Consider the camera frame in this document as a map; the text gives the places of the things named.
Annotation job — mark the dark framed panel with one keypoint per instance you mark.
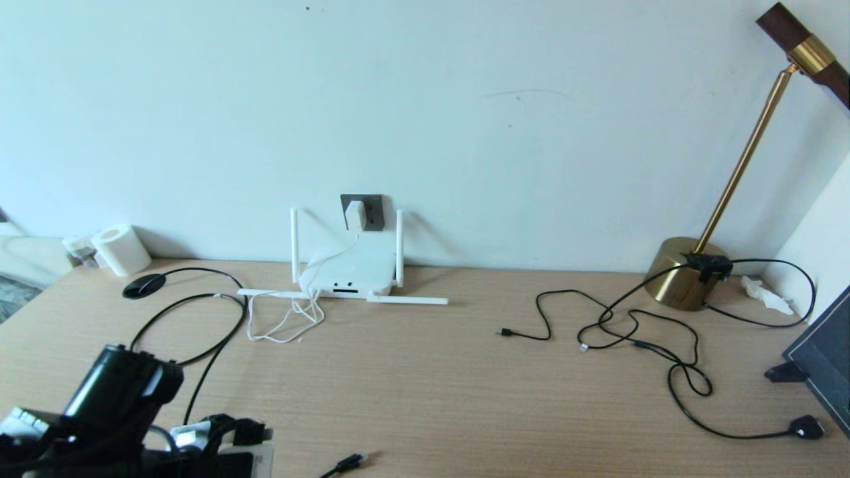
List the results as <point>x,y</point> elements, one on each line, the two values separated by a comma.
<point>827,352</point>

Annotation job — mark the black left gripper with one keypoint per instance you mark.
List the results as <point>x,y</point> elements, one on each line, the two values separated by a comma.
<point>186,461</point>

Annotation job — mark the white bedding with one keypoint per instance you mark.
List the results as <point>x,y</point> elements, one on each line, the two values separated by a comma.
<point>33,259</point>

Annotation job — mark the grey wall socket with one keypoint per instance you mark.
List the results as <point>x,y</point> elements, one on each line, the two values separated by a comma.
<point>376,219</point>

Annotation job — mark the white toilet paper roll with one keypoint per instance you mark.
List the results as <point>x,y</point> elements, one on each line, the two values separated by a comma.
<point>121,251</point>

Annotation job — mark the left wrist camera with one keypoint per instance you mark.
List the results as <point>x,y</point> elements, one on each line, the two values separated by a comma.
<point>262,461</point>

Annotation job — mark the small clear plastic container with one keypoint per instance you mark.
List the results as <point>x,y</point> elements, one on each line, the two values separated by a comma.
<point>80,249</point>

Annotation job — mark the white wifi router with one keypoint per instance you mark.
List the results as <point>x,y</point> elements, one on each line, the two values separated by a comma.
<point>345,272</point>

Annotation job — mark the black round desk grommet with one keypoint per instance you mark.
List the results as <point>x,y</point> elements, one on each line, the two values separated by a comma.
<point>144,285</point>

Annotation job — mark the crumpled white tissue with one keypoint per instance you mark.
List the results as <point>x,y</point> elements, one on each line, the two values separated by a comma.
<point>764,295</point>

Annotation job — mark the brass desk lamp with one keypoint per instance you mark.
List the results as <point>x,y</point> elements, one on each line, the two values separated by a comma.
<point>680,279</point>

